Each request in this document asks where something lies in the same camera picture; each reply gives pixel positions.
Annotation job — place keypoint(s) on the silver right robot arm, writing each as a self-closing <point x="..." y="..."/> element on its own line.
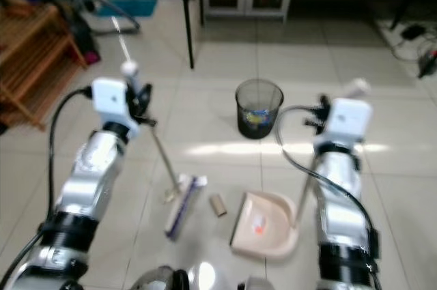
<point x="341" y="215"/>

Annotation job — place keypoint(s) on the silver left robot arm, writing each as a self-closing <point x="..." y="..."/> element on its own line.
<point x="85" y="181"/>

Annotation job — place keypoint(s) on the black mesh waste bin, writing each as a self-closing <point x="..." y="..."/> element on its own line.
<point x="259" y="108"/>

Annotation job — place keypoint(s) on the blue plastic box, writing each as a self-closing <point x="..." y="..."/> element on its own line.
<point x="133" y="6"/>

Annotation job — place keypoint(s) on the black table leg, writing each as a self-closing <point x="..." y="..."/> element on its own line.
<point x="188" y="17"/>

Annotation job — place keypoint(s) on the wooden slatted shelf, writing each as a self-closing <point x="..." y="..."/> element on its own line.
<point x="34" y="54"/>

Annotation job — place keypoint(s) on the brown cardboard tube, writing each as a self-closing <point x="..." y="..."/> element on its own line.
<point x="218" y="205"/>

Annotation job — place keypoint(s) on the robot leg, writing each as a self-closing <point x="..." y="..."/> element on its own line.
<point x="181" y="278"/>

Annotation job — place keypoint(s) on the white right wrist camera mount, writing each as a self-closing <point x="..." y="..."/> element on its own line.
<point x="348" y="119"/>

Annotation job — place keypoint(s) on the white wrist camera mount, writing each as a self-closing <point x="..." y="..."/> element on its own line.
<point x="109" y="97"/>
<point x="348" y="119"/>

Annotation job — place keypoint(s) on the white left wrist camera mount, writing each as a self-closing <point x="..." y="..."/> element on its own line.
<point x="109" y="97"/>

